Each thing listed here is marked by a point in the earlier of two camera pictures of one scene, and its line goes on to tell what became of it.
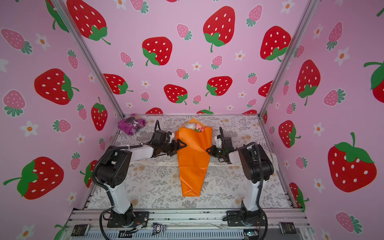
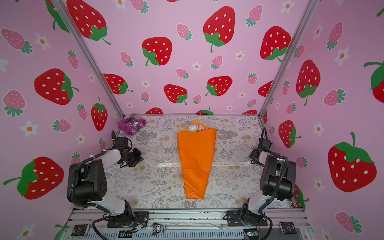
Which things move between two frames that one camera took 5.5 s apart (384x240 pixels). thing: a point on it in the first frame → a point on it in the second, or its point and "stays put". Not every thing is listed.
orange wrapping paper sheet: [194, 158] stays put
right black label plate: [287, 228] stays put
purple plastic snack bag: [129, 124] stays put
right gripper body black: [218, 152] → [256, 151]
